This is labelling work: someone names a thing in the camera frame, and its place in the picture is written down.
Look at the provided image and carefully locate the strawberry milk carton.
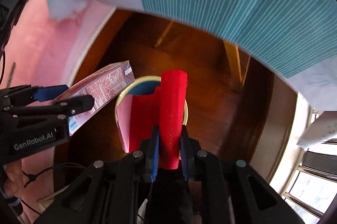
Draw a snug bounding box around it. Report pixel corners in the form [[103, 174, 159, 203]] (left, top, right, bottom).
[[53, 61, 135, 135]]

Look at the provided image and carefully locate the yellow blue trash bin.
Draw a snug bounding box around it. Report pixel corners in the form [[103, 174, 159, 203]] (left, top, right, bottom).
[[115, 76, 188, 140]]

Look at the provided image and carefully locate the person left hand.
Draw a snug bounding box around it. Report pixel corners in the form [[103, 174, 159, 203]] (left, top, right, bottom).
[[3, 160, 24, 197]]

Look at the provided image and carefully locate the pink bed sheet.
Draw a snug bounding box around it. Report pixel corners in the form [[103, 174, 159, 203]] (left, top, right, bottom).
[[0, 0, 117, 223]]

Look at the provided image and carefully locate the window metal grille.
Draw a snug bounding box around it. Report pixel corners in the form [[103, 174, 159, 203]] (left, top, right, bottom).
[[283, 139, 336, 223]]

